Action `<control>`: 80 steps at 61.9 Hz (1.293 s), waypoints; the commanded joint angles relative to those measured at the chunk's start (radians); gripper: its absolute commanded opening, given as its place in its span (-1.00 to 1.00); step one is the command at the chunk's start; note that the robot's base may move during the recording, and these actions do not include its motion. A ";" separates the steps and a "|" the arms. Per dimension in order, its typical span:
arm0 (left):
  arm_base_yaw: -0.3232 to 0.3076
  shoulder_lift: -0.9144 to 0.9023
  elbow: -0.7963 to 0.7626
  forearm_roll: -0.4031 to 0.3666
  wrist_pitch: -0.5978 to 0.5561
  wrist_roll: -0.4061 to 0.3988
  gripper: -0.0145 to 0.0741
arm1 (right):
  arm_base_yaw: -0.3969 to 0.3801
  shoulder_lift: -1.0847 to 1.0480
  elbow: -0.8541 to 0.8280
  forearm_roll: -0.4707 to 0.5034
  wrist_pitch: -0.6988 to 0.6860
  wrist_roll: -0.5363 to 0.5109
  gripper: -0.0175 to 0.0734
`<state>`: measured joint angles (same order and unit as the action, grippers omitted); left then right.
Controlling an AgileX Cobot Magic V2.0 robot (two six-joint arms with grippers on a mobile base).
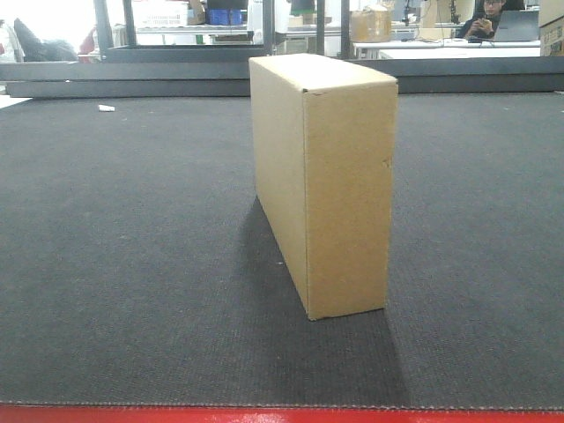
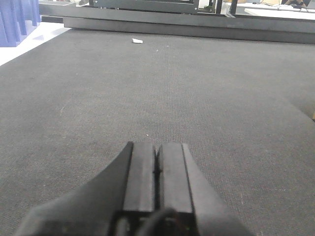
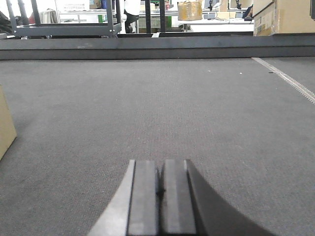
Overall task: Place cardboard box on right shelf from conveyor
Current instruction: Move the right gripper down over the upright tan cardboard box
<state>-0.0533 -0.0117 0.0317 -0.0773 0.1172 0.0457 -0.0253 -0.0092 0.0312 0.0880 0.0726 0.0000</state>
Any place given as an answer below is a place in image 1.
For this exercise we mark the seated person with glasses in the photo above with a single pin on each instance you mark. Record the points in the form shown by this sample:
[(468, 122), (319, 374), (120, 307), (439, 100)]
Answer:
[(484, 22)]

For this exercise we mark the taped brown cardboard box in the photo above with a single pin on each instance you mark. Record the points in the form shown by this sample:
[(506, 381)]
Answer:
[(371, 24)]

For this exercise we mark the white work table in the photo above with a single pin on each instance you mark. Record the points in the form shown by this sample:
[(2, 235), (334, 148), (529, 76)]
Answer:
[(444, 49)]

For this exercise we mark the black bag on left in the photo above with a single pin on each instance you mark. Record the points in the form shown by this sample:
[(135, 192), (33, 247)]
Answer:
[(38, 50)]

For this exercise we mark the grey open laptop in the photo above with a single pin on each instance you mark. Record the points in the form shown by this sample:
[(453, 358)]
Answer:
[(516, 26)]

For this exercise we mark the tan cardboard box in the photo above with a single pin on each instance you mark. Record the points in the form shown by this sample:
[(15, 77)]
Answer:
[(323, 138)]

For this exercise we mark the black conveyor belt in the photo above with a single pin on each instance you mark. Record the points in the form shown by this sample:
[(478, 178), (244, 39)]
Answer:
[(137, 266)]

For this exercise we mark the black metal rack frame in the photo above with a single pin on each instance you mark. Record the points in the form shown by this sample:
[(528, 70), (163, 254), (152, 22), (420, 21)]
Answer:
[(131, 52)]

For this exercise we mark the red conveyor front edge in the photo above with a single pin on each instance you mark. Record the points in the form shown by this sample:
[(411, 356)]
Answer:
[(52, 413)]

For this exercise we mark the black conveyor end frame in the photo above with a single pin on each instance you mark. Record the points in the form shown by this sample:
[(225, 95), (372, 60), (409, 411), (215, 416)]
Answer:
[(142, 80)]

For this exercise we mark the small blue storage bins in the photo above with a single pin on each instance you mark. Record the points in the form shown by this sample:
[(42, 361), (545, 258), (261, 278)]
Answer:
[(224, 17)]

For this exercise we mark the printed cardboard box right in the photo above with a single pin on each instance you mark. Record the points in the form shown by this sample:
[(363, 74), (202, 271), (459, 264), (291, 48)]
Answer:
[(550, 21)]

